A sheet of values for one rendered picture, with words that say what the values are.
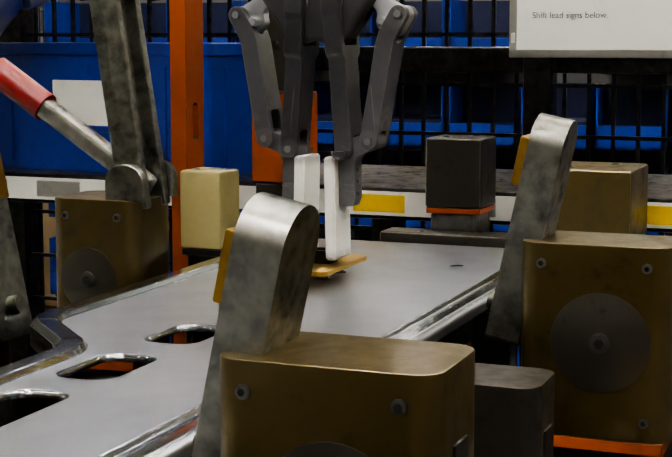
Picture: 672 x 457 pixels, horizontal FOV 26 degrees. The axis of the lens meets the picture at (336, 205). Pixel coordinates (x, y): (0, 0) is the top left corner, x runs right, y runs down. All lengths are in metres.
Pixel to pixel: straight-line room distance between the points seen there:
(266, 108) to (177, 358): 0.28
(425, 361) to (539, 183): 0.34
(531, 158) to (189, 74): 0.36
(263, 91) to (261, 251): 0.45
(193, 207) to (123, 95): 0.12
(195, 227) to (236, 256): 0.56
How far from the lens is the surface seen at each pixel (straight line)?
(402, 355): 0.56
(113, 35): 1.04
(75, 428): 0.64
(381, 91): 0.97
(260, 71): 1.00
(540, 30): 1.51
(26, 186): 1.50
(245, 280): 0.56
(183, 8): 1.13
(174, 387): 0.70
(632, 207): 1.19
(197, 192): 1.11
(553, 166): 0.87
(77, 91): 1.50
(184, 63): 1.13
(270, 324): 0.56
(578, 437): 0.89
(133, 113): 1.04
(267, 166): 1.33
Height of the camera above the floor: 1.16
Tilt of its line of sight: 7 degrees down
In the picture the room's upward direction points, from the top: straight up
